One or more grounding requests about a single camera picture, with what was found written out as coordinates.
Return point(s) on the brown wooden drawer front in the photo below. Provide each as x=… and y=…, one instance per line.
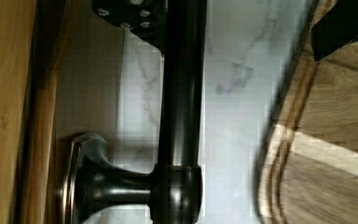
x=58, y=63

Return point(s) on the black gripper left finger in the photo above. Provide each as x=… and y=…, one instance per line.
x=145, y=19

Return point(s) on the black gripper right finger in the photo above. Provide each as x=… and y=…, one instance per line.
x=337, y=28

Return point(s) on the dark walnut cutting board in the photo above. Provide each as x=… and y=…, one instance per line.
x=309, y=173

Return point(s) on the dark metal drawer handle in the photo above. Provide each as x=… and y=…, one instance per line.
x=173, y=190

